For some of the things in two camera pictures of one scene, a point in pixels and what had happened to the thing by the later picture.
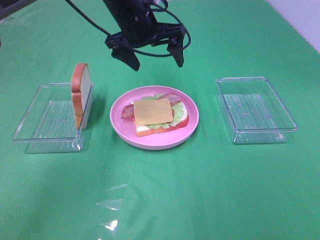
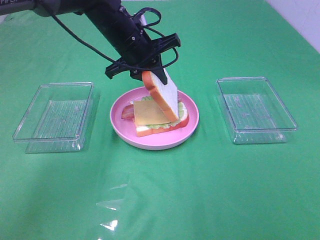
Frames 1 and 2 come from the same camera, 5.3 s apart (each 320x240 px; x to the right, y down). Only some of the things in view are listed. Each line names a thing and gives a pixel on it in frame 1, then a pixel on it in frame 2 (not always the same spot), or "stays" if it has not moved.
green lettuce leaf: x=179 y=111 stays
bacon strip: x=128 y=112 stays
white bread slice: x=142 y=130 stays
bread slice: x=81 y=92 -> x=164 y=96
